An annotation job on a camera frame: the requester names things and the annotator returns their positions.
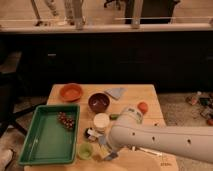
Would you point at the orange tomato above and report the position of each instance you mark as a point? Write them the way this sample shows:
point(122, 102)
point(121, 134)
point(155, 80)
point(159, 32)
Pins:
point(143, 107)

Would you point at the grey blue cloth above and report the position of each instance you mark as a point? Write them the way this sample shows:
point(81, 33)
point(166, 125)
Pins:
point(115, 93)

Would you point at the orange red bowl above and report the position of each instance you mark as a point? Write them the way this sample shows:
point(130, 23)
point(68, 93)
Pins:
point(70, 92)

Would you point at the black office chair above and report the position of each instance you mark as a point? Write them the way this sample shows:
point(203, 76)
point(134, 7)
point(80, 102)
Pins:
point(9, 86)

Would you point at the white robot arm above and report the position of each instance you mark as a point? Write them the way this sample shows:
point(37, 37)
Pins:
point(190, 142)

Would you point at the green chili pepper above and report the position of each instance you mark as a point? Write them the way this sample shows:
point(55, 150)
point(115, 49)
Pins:
point(114, 116)

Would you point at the white lidded cup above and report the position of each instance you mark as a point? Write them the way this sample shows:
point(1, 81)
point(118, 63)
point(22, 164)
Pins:
point(101, 121)

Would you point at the green plastic tray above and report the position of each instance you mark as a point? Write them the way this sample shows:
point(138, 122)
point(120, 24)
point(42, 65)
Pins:
point(47, 140)

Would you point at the dark maroon bowl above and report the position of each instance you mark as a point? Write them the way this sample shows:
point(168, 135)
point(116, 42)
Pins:
point(98, 102)

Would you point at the light green cup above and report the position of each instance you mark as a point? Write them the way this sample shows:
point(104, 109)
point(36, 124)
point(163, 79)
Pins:
point(85, 151)

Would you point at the red grape bunch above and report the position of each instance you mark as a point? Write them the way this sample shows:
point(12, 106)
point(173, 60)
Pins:
point(66, 121)

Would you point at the blue sponge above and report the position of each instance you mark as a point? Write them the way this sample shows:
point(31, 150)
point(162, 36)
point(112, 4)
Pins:
point(106, 153)

